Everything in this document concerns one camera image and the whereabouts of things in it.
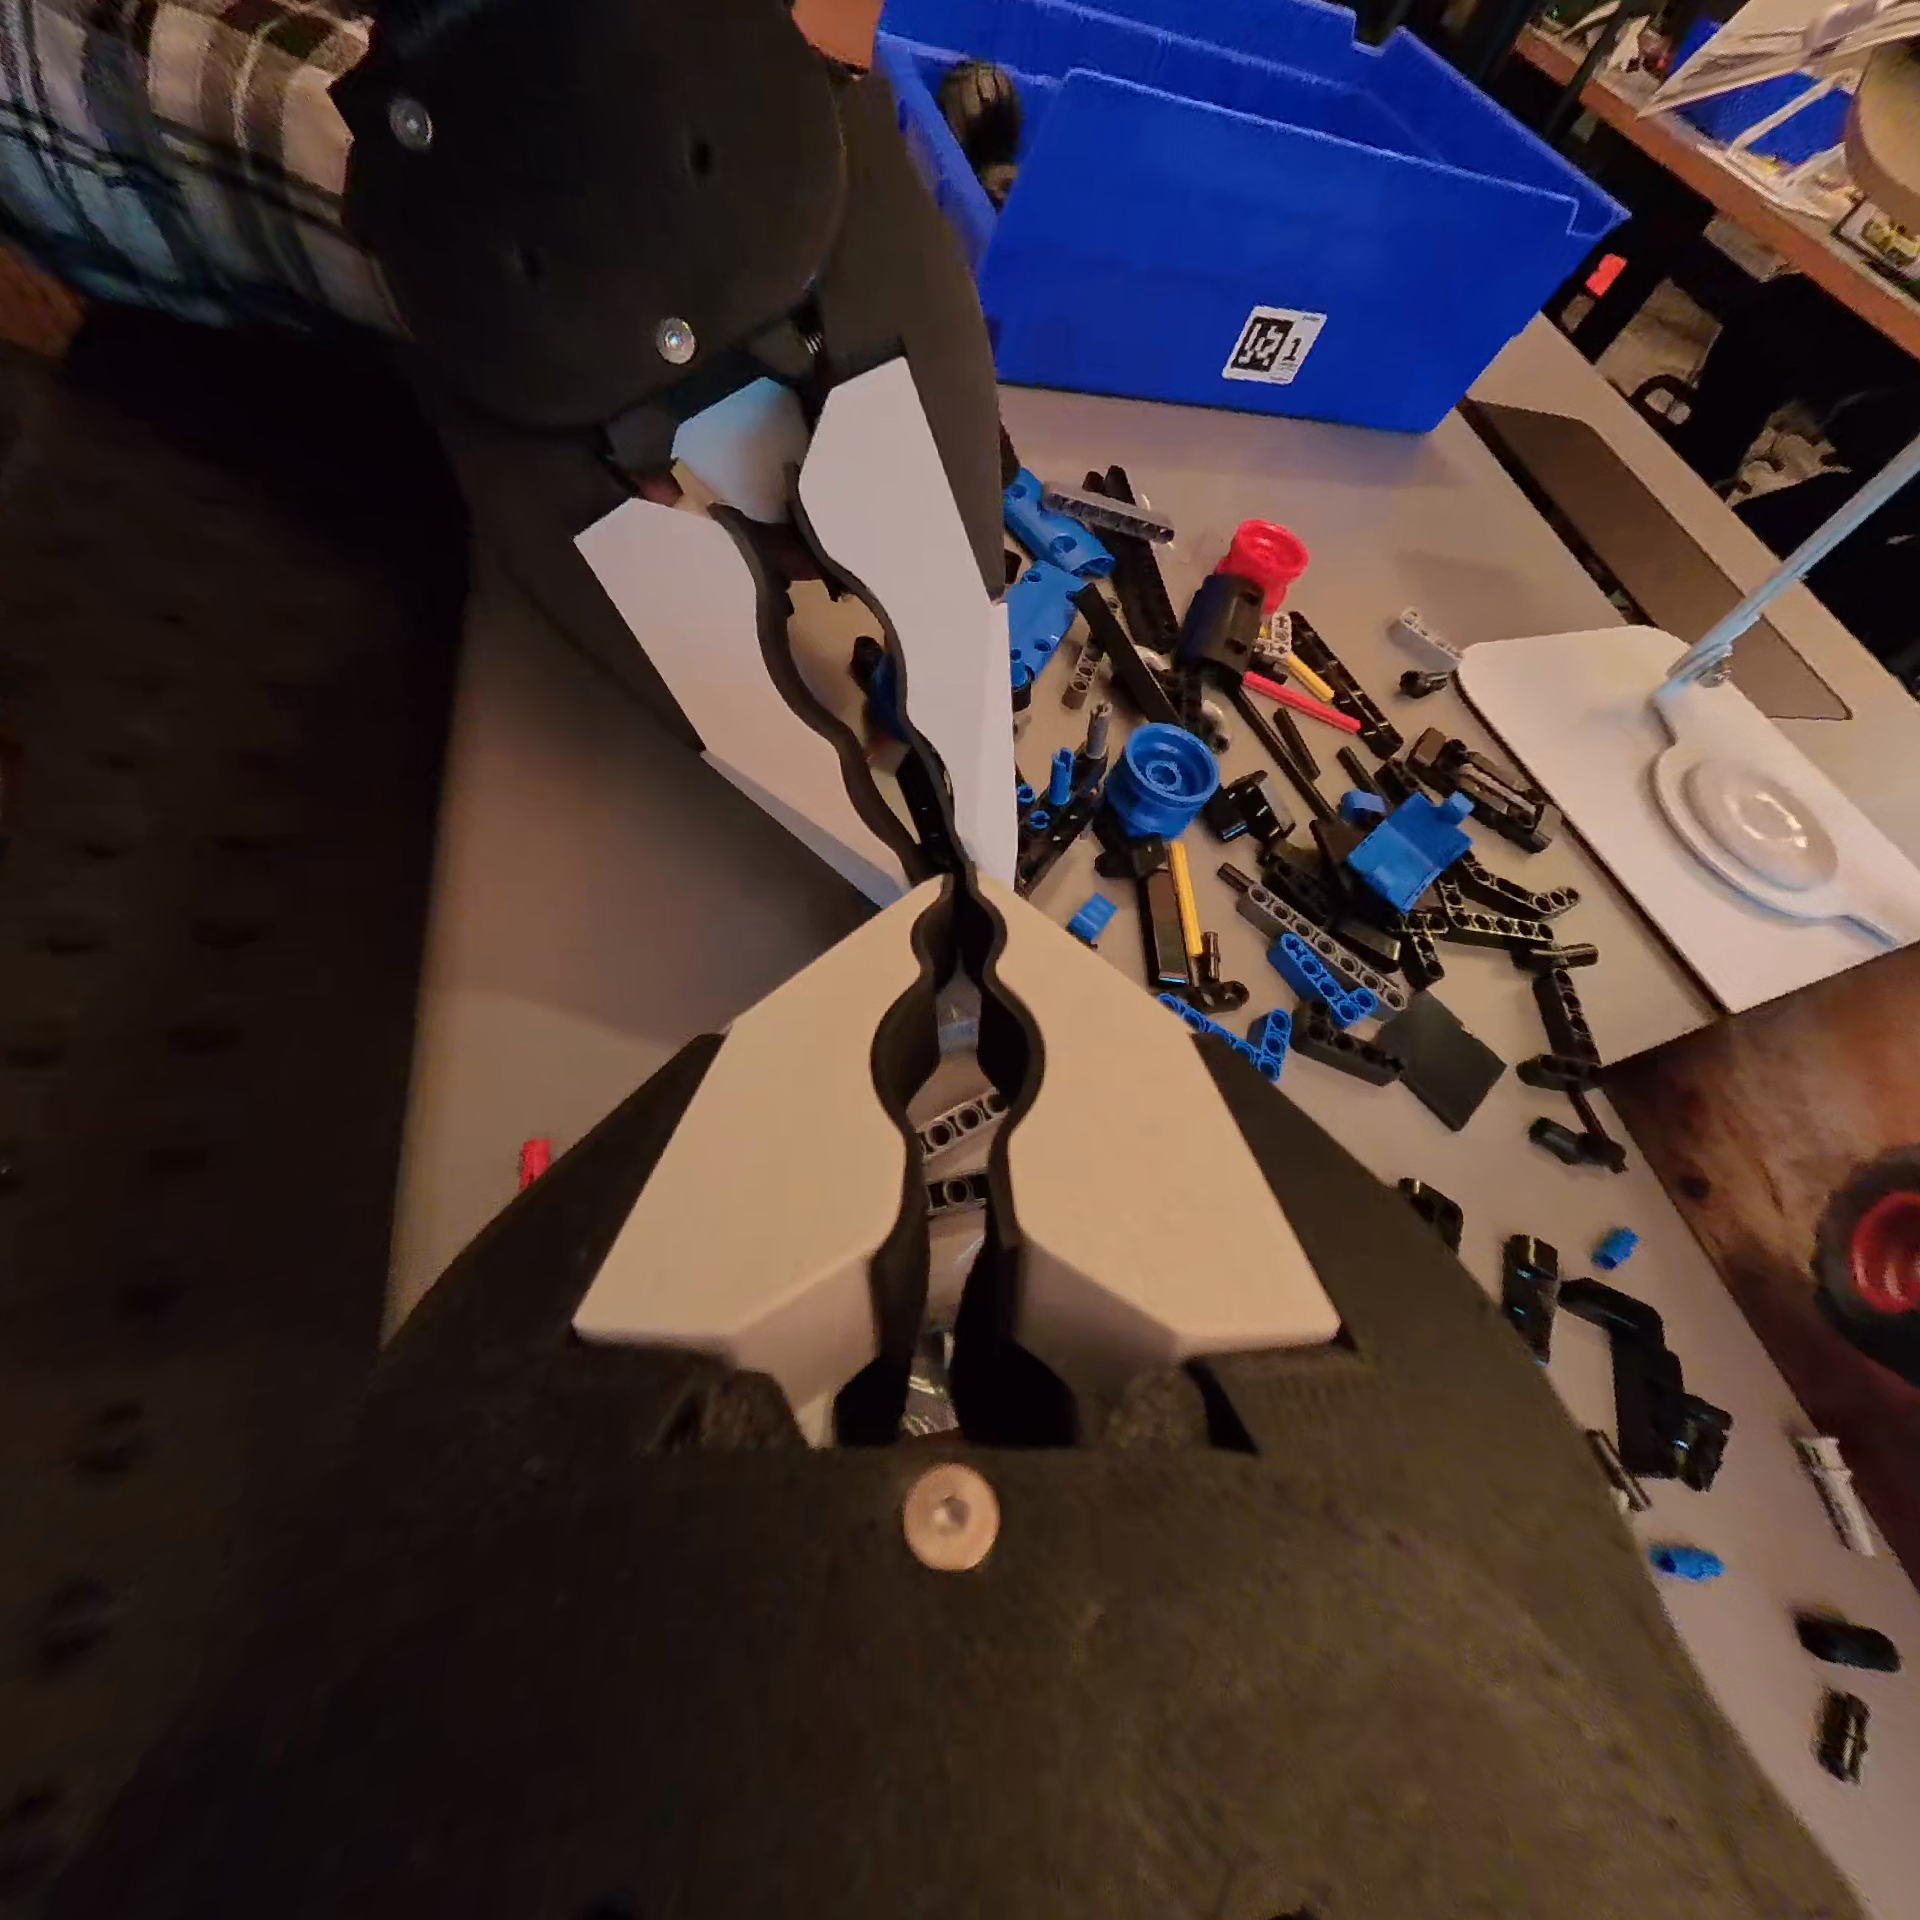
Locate red toy wheel rim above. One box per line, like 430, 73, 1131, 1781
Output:
1214, 519, 1308, 605

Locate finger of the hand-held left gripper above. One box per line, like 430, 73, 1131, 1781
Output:
794, 351, 1024, 892
570, 498, 962, 911

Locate person's left forearm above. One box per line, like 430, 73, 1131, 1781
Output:
0, 0, 395, 328

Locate white book stand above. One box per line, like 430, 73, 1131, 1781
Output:
1455, 434, 1920, 1015

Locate pile of toy brick pieces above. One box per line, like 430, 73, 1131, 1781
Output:
854, 462, 1910, 1788

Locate blue toy panel piece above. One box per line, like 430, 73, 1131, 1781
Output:
1345, 791, 1481, 911

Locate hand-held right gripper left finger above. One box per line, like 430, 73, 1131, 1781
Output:
570, 876, 956, 1450

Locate grey desk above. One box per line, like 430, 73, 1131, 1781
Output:
379, 307, 1920, 1920

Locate blue plastic bin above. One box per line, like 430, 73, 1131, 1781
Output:
875, 0, 1632, 437

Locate instruction booklet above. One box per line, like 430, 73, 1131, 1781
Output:
1638, 0, 1920, 117

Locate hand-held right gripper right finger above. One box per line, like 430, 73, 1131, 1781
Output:
952, 880, 1345, 1450

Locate black toy set box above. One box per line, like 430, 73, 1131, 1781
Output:
1594, 940, 1920, 1593

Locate red toy axle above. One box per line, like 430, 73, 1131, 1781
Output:
1242, 668, 1363, 739

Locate dark perforated floor mat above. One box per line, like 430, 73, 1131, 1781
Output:
0, 300, 469, 1920

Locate blue toy wheel rim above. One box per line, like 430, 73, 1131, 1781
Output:
1103, 720, 1220, 837

